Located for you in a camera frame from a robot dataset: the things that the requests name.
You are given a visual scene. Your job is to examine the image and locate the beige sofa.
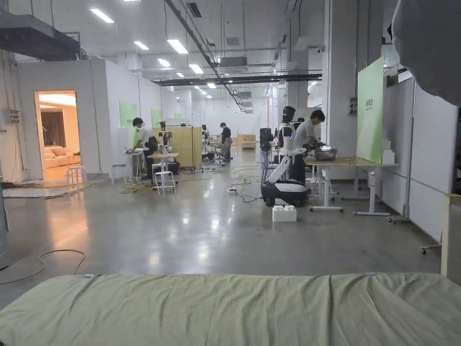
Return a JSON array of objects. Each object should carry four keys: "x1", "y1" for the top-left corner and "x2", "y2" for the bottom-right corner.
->
[{"x1": 44, "y1": 146, "x2": 81, "y2": 170}]

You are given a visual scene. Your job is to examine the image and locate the bed with pale green sheet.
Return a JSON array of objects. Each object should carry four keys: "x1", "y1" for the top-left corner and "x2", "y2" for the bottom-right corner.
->
[{"x1": 0, "y1": 273, "x2": 461, "y2": 346}]

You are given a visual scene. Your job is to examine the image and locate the small wooden table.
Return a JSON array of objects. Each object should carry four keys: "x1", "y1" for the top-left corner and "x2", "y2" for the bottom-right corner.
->
[{"x1": 147, "y1": 152, "x2": 179, "y2": 187}]

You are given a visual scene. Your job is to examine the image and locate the wooden frame post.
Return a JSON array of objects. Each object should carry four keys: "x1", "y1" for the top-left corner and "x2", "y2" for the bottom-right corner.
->
[{"x1": 440, "y1": 193, "x2": 461, "y2": 278}]

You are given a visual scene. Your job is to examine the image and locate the white round stool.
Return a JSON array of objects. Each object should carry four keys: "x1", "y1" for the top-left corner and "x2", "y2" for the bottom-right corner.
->
[
  {"x1": 154, "y1": 171, "x2": 177, "y2": 196},
  {"x1": 66, "y1": 166, "x2": 87, "y2": 188}
]

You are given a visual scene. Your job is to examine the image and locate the grey topped stool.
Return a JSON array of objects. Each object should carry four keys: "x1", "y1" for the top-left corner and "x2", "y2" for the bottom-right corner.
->
[{"x1": 110, "y1": 164, "x2": 127, "y2": 185}]

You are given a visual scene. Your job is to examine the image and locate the wooden table with white legs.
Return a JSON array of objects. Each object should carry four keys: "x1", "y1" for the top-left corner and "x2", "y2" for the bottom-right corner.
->
[{"x1": 304, "y1": 156, "x2": 400, "y2": 217}]

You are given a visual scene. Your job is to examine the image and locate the white standing desk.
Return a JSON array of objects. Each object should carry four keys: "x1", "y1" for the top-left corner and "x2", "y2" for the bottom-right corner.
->
[{"x1": 125, "y1": 151, "x2": 146, "y2": 182}]

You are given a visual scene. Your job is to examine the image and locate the small white robot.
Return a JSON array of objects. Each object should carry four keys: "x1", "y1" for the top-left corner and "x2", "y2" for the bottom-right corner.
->
[{"x1": 157, "y1": 121, "x2": 181, "y2": 175}]

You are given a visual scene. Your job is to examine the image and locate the white and black wheeled robot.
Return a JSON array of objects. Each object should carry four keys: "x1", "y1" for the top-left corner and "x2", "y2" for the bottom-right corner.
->
[{"x1": 261, "y1": 106, "x2": 309, "y2": 208}]

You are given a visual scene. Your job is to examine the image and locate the grey office chair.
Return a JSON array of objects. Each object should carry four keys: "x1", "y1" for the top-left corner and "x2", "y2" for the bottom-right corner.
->
[{"x1": 214, "y1": 138, "x2": 233, "y2": 165}]

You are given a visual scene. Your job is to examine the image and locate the white foam block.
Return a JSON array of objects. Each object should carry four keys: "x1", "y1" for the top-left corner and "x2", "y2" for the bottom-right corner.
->
[{"x1": 272, "y1": 205, "x2": 298, "y2": 223}]

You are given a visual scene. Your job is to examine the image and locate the yellow cable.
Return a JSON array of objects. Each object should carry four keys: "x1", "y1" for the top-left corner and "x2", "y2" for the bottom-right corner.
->
[{"x1": 0, "y1": 249, "x2": 86, "y2": 285}]

